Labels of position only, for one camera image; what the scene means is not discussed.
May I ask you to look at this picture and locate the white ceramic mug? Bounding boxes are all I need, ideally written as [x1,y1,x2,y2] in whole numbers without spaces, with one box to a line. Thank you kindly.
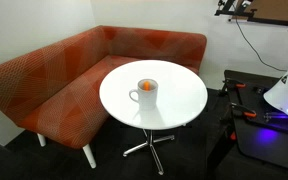
[128,78,159,111]

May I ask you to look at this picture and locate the orange patterned corner sofa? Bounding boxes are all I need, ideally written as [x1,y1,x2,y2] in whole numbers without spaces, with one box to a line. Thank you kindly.
[0,25,208,169]

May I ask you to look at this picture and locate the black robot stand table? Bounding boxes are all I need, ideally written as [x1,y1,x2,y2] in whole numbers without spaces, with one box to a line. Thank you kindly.
[205,69,288,175]

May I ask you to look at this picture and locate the brown cork board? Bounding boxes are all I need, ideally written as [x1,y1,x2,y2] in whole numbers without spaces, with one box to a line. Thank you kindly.
[247,0,288,23]

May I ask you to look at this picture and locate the chrome table pedestal base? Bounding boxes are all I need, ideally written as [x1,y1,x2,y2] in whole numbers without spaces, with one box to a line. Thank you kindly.
[122,128,176,176]

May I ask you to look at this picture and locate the black hanging boom cable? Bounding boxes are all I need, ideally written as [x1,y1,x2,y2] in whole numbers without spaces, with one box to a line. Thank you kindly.
[233,15,287,73]

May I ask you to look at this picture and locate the black camera boom rail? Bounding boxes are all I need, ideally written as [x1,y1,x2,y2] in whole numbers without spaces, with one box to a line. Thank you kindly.
[214,0,288,35]

